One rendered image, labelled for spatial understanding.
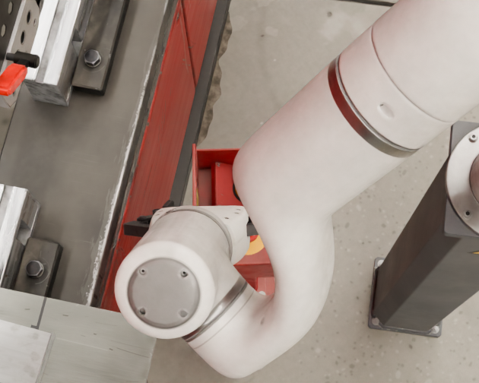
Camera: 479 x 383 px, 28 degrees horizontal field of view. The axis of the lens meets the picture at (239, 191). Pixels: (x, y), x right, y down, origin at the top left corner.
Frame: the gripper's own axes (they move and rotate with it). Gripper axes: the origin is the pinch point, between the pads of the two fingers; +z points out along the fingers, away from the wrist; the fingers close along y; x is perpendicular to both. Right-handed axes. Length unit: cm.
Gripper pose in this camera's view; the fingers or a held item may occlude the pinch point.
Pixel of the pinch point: (210, 213)
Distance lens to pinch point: 108.8
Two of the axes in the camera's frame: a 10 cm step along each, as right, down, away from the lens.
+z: 0.9, -1.8, 9.8
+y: 9.9, -0.2, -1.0
